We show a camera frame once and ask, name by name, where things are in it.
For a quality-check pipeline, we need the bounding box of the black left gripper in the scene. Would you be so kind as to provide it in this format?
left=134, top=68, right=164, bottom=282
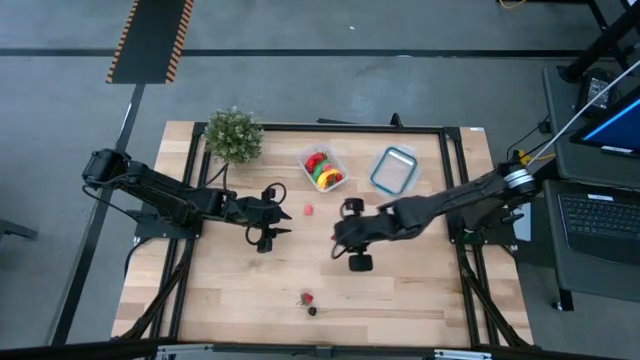
left=230, top=187, right=294, bottom=254

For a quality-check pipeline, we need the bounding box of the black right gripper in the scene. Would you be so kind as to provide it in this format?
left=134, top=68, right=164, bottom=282
left=332, top=197, right=399, bottom=273

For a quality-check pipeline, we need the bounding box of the yellow toy banana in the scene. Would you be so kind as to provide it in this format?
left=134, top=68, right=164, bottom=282
left=317, top=168, right=343, bottom=191

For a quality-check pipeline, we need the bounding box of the red toy vegetable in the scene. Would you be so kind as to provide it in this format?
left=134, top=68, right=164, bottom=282
left=305, top=152, right=329, bottom=175

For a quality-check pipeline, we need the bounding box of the clear plastic tupperware container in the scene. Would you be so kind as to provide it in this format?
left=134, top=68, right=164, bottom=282
left=297, top=143, right=350, bottom=194

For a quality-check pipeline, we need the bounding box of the clear lid with teal rim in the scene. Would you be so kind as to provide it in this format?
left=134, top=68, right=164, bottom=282
left=368, top=144, right=420, bottom=197

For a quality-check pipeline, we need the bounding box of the potted green plant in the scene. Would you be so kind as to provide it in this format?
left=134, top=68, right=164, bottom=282
left=202, top=105, right=265, bottom=166

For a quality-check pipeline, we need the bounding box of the black striped floor ramp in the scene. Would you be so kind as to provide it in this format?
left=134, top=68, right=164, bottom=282
left=104, top=0, right=195, bottom=85

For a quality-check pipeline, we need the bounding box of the grey side desk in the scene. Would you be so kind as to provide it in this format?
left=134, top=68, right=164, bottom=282
left=541, top=64, right=640, bottom=304

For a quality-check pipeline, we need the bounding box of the black laptop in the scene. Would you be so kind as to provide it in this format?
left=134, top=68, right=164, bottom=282
left=543, top=178, right=640, bottom=267

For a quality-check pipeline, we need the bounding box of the grey chair base leg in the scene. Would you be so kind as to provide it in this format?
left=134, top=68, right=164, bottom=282
left=0, top=218, right=40, bottom=242

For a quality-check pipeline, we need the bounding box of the black power brick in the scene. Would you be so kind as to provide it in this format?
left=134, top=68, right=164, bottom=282
left=574, top=68, right=622, bottom=119

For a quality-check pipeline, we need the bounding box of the monitor with blue screen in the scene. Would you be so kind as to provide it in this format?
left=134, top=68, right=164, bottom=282
left=569, top=92, right=640, bottom=160

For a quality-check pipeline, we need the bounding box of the black stand leg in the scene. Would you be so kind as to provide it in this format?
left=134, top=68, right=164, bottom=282
left=557, top=0, right=640, bottom=85

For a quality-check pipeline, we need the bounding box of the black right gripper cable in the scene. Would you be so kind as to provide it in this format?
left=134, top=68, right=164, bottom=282
left=329, top=238, right=354, bottom=261

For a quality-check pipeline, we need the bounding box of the silver metal bracket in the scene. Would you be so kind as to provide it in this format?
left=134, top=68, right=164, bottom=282
left=432, top=348, right=494, bottom=360
left=154, top=343, right=215, bottom=360

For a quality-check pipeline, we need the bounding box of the white cable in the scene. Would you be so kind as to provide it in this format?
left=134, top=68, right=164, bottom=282
left=524, top=59, right=640, bottom=169

